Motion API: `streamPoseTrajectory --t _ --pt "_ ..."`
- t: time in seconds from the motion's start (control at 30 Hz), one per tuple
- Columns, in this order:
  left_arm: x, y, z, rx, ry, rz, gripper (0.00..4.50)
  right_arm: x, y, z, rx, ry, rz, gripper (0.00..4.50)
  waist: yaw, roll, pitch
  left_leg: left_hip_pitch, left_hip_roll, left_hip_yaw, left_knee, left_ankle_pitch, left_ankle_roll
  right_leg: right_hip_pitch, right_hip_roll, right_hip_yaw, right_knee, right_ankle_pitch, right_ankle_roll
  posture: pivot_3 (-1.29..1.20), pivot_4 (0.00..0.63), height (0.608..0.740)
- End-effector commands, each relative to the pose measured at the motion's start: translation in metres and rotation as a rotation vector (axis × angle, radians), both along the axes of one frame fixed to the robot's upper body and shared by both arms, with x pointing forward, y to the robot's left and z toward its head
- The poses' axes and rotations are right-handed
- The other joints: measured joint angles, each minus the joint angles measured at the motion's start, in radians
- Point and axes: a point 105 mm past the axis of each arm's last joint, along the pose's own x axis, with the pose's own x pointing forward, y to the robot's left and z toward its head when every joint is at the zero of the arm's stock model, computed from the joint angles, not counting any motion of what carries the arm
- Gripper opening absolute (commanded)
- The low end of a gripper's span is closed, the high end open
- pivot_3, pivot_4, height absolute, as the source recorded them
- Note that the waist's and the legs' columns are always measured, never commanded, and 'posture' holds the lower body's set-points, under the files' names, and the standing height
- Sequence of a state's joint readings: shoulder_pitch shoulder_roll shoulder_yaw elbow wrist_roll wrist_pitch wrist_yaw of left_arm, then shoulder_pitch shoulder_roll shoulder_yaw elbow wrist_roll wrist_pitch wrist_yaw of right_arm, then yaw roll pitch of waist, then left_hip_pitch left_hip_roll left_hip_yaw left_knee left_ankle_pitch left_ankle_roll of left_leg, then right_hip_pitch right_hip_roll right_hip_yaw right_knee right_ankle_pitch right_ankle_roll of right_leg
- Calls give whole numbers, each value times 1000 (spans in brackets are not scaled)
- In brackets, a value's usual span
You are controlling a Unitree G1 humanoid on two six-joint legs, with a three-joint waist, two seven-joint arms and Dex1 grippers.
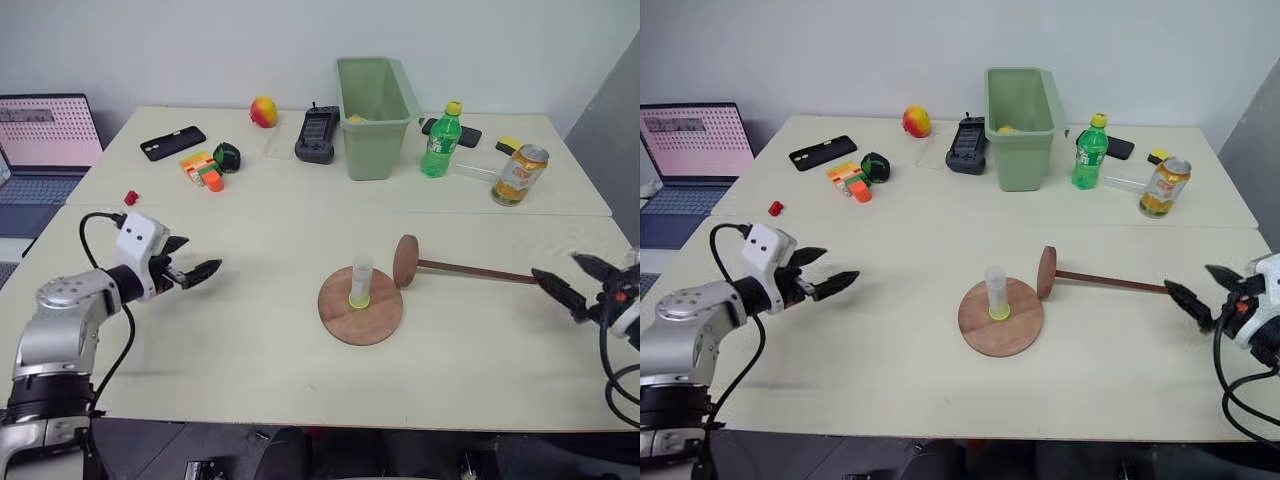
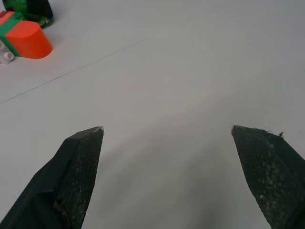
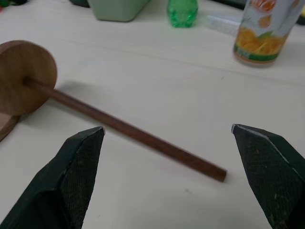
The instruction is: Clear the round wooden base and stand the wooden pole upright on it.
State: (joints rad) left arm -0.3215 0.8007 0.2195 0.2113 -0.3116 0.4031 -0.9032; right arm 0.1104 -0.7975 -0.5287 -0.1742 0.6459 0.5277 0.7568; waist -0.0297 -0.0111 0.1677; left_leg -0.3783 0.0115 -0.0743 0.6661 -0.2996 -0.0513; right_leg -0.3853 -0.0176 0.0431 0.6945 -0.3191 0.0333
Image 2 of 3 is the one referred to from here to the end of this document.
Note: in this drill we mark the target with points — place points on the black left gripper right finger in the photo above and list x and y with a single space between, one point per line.
269 176

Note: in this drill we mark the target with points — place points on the green and black toy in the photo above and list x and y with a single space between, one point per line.
31 10

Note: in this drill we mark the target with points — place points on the white studded brick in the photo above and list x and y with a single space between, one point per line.
6 55

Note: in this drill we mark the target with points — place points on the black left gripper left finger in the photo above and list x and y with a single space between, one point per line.
69 179

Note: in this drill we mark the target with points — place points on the orange toy block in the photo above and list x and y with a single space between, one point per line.
26 35

